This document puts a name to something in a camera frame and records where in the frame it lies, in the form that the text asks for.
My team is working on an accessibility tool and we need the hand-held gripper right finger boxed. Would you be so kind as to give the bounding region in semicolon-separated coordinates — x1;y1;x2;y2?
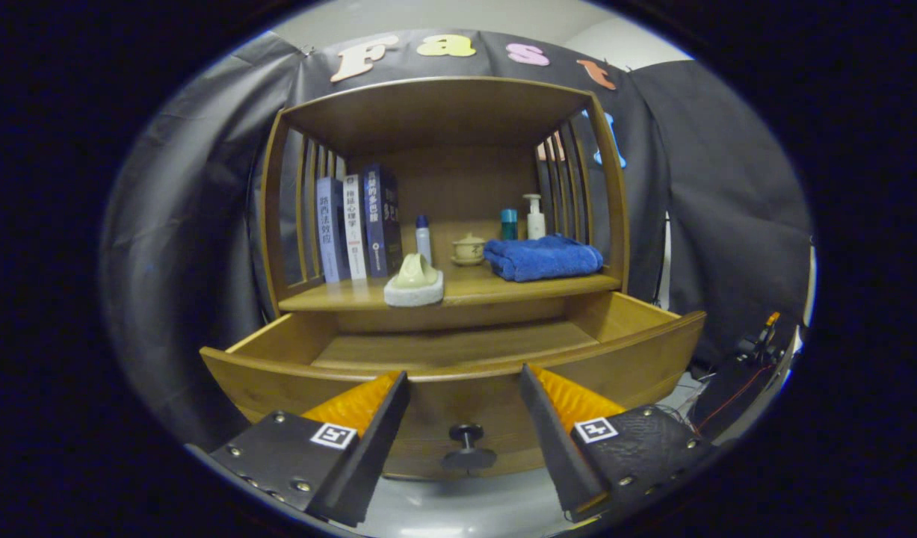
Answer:
519;363;720;524

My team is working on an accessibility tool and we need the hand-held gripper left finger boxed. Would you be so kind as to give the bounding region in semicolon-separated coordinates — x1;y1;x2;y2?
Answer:
185;370;412;529

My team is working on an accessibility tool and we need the wooden drawer with black knob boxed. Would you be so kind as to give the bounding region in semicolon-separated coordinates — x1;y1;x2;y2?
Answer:
199;290;707;480

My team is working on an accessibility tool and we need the pale green scrub brush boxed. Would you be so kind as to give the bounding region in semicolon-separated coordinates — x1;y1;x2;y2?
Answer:
383;253;445;308

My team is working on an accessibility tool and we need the wooden countertop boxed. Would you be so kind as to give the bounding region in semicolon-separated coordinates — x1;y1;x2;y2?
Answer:
279;220;623;313

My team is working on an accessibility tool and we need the wooden cabinet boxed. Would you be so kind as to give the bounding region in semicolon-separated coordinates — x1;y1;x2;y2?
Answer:
260;75;631;333

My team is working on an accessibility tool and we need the folded blue towel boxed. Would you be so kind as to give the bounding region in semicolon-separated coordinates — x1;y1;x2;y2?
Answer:
483;234;604;283

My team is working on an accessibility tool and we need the cream lidded teacup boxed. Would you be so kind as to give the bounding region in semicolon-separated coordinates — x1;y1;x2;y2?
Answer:
451;232;487;267

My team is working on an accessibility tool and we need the white pump bottle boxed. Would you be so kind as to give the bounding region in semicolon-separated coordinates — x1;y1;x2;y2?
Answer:
523;194;546;241

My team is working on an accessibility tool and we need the white book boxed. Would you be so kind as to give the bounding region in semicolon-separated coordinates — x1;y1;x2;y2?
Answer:
342;174;368;281

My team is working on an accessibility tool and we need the pale blue book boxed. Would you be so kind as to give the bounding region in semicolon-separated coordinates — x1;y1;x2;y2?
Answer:
316;176;352;284

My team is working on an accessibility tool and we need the black device with orange part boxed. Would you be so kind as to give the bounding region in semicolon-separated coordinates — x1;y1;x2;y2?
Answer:
735;312;791;367

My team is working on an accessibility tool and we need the dark blue book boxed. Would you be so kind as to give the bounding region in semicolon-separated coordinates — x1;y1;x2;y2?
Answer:
362;164;404;279

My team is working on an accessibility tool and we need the red cable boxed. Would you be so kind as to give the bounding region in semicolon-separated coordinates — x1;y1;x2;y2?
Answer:
697;366;762;430

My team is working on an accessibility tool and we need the white curved frame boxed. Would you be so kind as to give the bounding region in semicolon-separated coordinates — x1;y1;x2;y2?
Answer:
800;243;818;330

